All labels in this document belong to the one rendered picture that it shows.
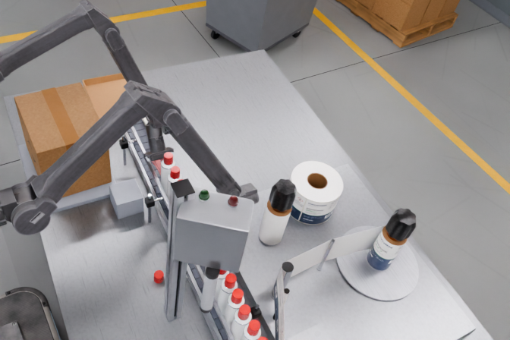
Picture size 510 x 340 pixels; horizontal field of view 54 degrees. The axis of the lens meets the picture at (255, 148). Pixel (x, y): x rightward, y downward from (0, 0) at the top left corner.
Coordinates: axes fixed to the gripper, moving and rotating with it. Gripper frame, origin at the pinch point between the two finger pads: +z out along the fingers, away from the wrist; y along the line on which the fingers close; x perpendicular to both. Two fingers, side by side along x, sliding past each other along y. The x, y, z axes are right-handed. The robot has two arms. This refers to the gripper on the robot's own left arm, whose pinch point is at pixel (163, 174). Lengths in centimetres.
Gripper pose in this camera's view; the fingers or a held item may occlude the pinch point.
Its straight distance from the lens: 192.4
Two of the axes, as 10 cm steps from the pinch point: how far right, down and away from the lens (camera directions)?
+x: -4.5, -1.0, 8.9
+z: 1.7, 9.7, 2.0
